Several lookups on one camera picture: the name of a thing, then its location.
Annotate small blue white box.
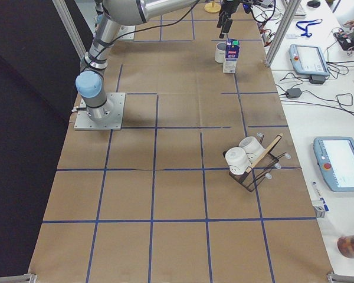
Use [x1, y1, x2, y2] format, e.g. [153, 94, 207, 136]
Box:
[312, 198, 329, 219]

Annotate brown patterned cylinder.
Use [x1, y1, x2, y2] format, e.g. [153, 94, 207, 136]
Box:
[337, 235, 354, 258]

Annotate black wire mug rack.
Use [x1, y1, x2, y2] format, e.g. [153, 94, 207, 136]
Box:
[222, 133, 291, 192]

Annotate lower teach pendant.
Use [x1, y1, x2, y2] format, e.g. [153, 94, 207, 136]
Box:
[313, 136, 354, 192]

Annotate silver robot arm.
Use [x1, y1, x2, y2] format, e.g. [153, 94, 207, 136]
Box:
[76, 0, 200, 122]

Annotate black adapter beside pendant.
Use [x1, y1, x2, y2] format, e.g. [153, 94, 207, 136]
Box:
[309, 75, 326, 85]

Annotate white ceramic mug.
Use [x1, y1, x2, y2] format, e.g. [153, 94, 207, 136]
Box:
[214, 42, 227, 63]

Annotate teach pendant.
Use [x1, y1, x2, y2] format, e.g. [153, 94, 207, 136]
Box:
[313, 136, 354, 192]
[289, 44, 330, 77]

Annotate aluminium frame post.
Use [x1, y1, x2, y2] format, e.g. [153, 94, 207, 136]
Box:
[264, 0, 301, 67]

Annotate white mug on rack front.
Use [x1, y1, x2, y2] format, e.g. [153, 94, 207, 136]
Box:
[225, 147, 251, 175]

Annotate white mug on rack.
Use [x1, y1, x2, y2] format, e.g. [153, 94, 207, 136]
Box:
[239, 136, 265, 157]
[225, 147, 251, 175]

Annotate wooden rack handle stick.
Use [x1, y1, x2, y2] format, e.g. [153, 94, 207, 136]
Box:
[245, 133, 283, 173]

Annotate black power adapter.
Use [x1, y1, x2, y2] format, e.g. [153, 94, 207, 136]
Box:
[285, 87, 302, 99]

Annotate upper teach pendant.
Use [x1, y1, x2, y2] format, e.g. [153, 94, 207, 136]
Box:
[289, 44, 330, 77]

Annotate blue white milk carton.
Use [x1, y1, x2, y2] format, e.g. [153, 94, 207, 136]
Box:
[222, 38, 240, 74]

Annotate white mug on rack rear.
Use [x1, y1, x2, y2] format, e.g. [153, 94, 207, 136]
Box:
[239, 136, 265, 157]

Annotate wooden stand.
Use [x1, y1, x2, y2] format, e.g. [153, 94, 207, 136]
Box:
[204, 1, 221, 14]

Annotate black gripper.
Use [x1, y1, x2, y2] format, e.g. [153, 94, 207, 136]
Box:
[217, 0, 241, 38]

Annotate blue lanyard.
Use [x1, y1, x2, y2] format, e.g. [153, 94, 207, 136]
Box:
[296, 18, 323, 38]

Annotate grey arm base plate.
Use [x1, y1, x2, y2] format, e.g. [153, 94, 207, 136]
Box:
[74, 93, 126, 130]

